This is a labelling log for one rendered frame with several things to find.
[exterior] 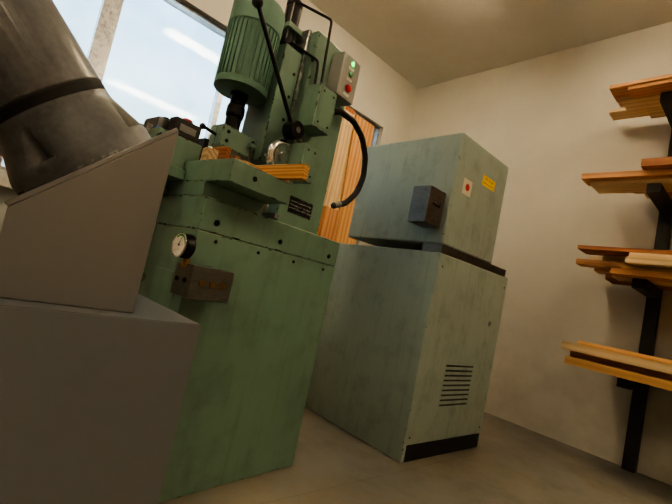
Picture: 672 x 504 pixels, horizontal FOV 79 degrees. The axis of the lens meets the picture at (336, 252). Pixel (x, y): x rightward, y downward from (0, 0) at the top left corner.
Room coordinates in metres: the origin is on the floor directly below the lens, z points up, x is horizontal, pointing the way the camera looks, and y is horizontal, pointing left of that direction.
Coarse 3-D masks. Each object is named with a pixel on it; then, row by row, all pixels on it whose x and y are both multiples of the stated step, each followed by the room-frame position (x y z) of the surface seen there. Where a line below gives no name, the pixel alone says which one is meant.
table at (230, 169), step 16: (208, 160) 1.07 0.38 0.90; (224, 160) 1.03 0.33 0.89; (176, 176) 1.12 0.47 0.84; (192, 176) 1.11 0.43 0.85; (208, 176) 1.06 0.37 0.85; (224, 176) 1.02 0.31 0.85; (240, 176) 1.03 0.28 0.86; (256, 176) 1.06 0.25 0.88; (272, 176) 1.10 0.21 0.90; (240, 192) 1.13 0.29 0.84; (256, 192) 1.08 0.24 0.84; (272, 192) 1.11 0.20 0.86; (288, 192) 1.15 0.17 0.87
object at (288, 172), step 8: (264, 168) 1.17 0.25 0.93; (272, 168) 1.15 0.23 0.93; (280, 168) 1.12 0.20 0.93; (288, 168) 1.10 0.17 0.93; (296, 168) 1.08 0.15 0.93; (304, 168) 1.06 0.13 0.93; (280, 176) 1.12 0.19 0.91; (288, 176) 1.10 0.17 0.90; (296, 176) 1.08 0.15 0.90; (304, 176) 1.07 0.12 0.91
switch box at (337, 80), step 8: (336, 56) 1.45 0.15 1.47; (344, 56) 1.42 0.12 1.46; (336, 64) 1.44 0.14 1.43; (344, 64) 1.43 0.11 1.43; (336, 72) 1.43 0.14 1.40; (344, 72) 1.43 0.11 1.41; (352, 72) 1.47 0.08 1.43; (328, 80) 1.45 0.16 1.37; (336, 80) 1.43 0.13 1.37; (344, 80) 1.44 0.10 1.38; (352, 80) 1.47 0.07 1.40; (328, 88) 1.45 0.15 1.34; (336, 88) 1.42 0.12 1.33; (344, 88) 1.45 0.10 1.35; (352, 88) 1.48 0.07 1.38; (344, 96) 1.45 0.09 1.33; (352, 96) 1.49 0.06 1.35; (344, 104) 1.51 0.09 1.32
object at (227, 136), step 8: (216, 128) 1.29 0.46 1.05; (224, 128) 1.27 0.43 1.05; (232, 128) 1.29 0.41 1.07; (216, 136) 1.28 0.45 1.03; (224, 136) 1.27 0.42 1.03; (232, 136) 1.29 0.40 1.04; (240, 136) 1.31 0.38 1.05; (248, 136) 1.34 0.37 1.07; (208, 144) 1.30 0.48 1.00; (216, 144) 1.28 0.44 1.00; (224, 144) 1.28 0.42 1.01; (232, 144) 1.30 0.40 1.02; (240, 144) 1.32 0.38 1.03; (232, 152) 1.33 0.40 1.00; (240, 152) 1.32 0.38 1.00; (248, 152) 1.35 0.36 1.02
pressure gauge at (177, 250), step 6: (180, 234) 0.99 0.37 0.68; (186, 234) 0.97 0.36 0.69; (174, 240) 1.00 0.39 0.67; (186, 240) 0.96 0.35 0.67; (192, 240) 0.98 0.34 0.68; (174, 246) 0.99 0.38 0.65; (180, 246) 0.98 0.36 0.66; (186, 246) 0.96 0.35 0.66; (192, 246) 0.98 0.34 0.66; (174, 252) 0.99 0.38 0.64; (180, 252) 0.97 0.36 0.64; (186, 252) 0.97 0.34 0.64; (192, 252) 0.98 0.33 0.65; (186, 258) 0.99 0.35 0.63; (186, 264) 1.00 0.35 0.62
